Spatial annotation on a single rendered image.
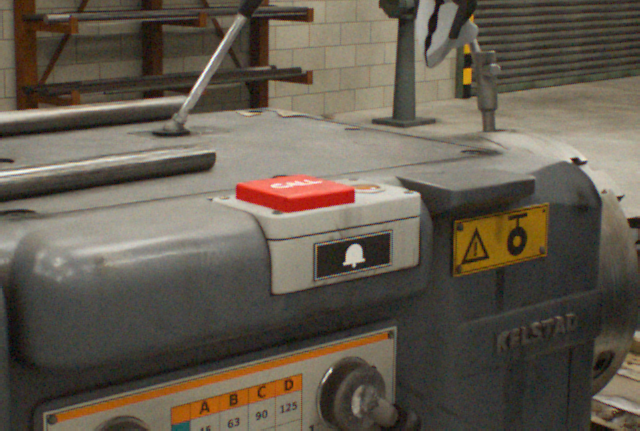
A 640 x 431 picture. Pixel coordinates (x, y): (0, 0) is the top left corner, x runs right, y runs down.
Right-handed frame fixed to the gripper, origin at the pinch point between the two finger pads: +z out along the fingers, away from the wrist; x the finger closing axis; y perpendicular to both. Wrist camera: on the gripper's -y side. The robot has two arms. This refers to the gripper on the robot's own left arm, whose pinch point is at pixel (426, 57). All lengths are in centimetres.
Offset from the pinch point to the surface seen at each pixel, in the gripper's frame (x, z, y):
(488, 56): -14.2, -6.3, -6.0
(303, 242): -43, -7, -53
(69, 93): 571, 276, 282
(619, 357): -39.1, 16.6, -2.6
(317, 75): 651, 314, 567
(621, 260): -36.3, 6.5, -3.9
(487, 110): -16.3, -1.0, -6.2
